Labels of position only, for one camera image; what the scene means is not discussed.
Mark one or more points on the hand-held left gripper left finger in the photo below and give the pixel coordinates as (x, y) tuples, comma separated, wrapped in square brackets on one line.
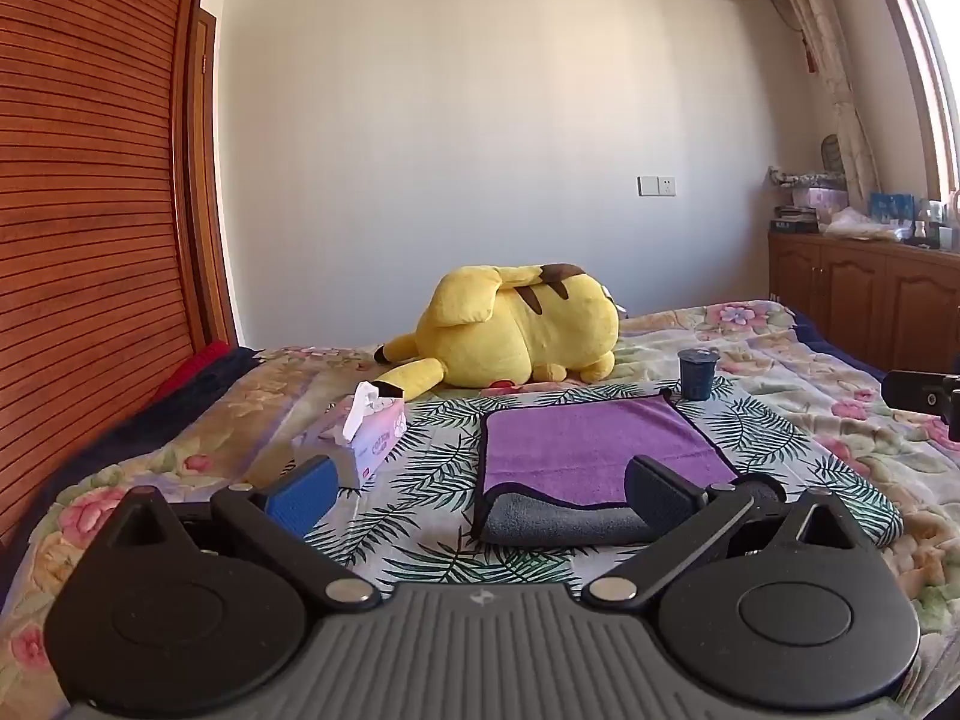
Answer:
[(301, 493)]

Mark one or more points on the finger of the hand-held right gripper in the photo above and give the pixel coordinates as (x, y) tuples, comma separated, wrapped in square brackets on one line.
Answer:
[(919, 394)]

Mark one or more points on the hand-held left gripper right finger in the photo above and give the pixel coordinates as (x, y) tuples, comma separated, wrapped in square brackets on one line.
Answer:
[(660, 499)]

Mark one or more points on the purple towel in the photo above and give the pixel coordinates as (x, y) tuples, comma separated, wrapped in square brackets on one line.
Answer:
[(600, 446)]

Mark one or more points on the grey towel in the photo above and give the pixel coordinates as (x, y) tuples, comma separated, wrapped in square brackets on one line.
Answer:
[(559, 521)]

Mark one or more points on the pink tissue box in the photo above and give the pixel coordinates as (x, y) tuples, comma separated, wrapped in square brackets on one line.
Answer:
[(367, 435)]

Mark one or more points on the wooden cabinet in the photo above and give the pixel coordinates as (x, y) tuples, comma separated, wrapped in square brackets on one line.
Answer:
[(862, 292)]

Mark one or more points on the dark blue cup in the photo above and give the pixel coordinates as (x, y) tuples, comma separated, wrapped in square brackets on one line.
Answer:
[(696, 373)]

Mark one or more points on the leaf print sheet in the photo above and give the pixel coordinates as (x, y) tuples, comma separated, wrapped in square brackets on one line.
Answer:
[(442, 480)]

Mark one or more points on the red cloth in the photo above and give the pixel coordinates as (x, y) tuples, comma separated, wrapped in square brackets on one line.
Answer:
[(193, 367)]

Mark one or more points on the dark blue cloth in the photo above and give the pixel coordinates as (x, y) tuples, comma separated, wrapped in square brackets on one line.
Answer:
[(150, 420)]

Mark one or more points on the dark bottle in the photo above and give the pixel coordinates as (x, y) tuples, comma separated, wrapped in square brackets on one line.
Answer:
[(924, 225)]

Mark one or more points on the white plastic bag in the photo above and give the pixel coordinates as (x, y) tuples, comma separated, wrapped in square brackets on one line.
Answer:
[(855, 225)]

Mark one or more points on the blue carton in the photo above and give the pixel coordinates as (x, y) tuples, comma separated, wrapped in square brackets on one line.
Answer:
[(891, 208)]

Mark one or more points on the stack of dark books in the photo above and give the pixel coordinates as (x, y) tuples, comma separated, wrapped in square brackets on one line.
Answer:
[(795, 219)]

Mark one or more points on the yellow plush toy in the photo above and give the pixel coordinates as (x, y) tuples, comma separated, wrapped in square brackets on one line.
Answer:
[(517, 326)]

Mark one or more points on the floral storage box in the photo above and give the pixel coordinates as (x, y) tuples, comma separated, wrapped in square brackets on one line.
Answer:
[(814, 191)]

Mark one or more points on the beige patterned curtain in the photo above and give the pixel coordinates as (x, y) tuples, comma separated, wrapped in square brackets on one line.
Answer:
[(832, 67)]

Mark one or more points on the window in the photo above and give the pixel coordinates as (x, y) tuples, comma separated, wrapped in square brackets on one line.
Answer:
[(934, 52)]

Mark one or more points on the wooden slatted wardrobe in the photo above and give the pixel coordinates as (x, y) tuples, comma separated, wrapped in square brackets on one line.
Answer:
[(97, 202)]

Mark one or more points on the white wall socket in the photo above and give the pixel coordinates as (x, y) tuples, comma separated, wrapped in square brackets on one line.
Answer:
[(656, 186)]

